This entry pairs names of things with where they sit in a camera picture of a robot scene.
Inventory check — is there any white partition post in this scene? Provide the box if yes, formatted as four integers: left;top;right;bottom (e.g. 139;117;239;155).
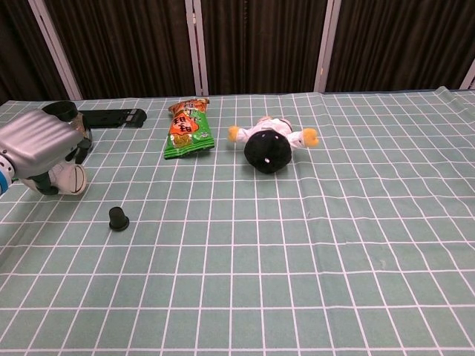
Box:
462;61;475;90
184;0;209;96
314;0;342;93
28;0;83;100

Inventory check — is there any glass jar with black lid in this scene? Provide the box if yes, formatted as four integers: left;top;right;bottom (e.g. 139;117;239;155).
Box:
40;100;94;144

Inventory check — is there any plush doll with black hair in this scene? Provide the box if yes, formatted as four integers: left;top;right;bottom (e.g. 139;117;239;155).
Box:
227;116;321;175

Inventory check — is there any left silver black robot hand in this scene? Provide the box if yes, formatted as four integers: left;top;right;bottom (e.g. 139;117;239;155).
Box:
0;109;94;196

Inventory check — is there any green checked tablecloth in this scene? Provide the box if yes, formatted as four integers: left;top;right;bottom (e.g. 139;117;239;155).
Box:
0;85;475;356

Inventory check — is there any small black cap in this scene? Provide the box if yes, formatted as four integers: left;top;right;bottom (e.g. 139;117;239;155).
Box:
108;207;131;233

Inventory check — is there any black ribbed partition panel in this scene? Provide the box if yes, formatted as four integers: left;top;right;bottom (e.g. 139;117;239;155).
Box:
200;0;330;96
324;0;475;93
43;0;197;100
0;0;72;107

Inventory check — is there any orange green snack bag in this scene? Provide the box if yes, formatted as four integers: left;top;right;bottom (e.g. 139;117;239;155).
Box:
164;97;216;160

